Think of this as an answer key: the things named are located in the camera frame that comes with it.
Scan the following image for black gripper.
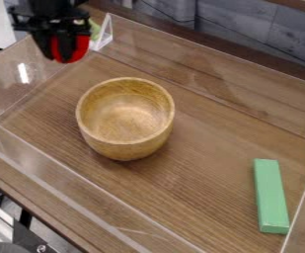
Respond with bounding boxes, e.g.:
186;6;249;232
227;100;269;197
8;0;90;63

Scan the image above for wooden bowl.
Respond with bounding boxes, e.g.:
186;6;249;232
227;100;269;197
75;77;175;161

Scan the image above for red plush fruit green stem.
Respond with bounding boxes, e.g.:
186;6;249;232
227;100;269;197
51;19;100;63

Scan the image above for green rectangular block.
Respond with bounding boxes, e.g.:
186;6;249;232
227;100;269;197
254;158;290;234

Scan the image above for clear acrylic tray walls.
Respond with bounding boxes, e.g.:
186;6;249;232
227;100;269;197
0;18;305;253

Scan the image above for black metal bracket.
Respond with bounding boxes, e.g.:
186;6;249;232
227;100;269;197
12;220;58;253

